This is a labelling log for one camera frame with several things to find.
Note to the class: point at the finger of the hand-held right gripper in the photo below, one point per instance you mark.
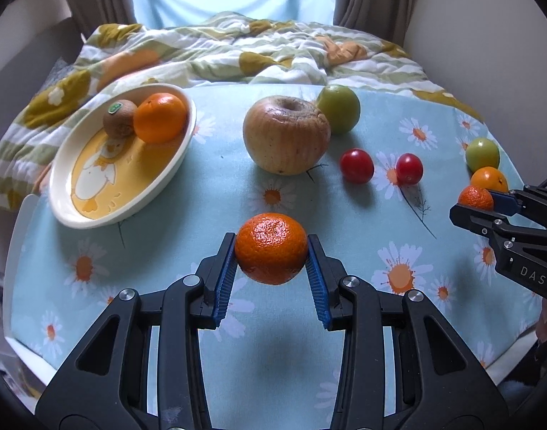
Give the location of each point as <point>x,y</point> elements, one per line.
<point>504,201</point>
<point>475,219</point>

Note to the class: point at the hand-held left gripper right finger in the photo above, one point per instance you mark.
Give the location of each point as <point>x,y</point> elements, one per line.
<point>316,277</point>

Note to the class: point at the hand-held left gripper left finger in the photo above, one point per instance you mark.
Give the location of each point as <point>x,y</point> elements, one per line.
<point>226,277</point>

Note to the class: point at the tangerine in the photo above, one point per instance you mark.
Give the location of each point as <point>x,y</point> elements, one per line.
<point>474,197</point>
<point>271,248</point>

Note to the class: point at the green apple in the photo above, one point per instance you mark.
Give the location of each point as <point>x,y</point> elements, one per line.
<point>482,154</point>
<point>340,107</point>

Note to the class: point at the cream duck print plate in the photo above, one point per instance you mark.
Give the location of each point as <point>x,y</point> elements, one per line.
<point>90,179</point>

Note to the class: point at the small orange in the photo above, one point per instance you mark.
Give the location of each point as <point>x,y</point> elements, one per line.
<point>491,179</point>

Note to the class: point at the red cherry tomato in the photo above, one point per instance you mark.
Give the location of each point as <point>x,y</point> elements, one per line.
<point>357,165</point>
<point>409,168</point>

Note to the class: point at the blue daisy print tablecloth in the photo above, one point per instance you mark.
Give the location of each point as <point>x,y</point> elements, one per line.
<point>188,197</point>

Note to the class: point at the large wrinkled apple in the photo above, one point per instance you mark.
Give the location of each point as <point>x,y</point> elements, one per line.
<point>284,136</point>

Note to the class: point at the brown kiwi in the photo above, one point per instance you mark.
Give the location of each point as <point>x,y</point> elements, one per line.
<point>119,118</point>

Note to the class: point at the green striped flower blanket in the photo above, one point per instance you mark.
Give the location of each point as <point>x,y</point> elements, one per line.
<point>255,45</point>

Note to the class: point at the grey speckled sheet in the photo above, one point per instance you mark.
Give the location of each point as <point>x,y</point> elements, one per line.
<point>60,74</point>

